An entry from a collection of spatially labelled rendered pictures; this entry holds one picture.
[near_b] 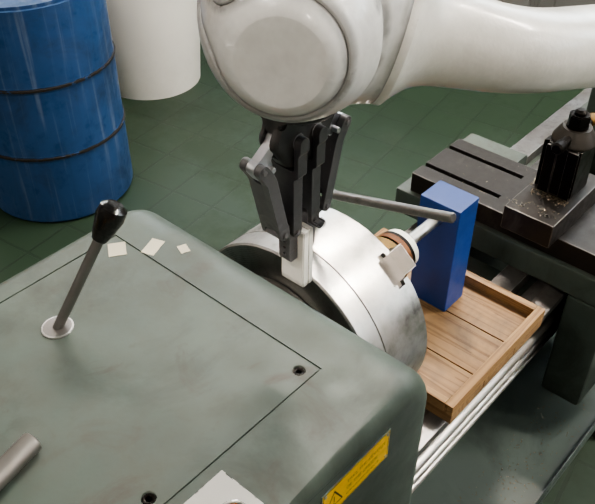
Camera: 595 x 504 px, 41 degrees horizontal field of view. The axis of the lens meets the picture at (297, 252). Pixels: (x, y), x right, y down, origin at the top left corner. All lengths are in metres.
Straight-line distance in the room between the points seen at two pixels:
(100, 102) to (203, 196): 0.57
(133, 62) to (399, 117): 1.27
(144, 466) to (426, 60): 0.48
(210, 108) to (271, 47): 3.46
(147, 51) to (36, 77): 1.04
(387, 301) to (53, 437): 0.45
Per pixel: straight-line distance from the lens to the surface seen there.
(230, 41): 0.42
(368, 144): 3.59
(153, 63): 3.89
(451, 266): 1.40
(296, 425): 0.81
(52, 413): 0.86
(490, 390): 1.50
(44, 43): 2.87
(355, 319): 1.01
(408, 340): 1.08
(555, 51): 0.53
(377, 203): 0.95
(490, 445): 1.73
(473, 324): 1.46
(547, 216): 1.52
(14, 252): 3.15
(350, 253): 1.04
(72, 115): 3.01
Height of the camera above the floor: 1.89
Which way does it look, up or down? 40 degrees down
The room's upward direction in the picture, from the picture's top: straight up
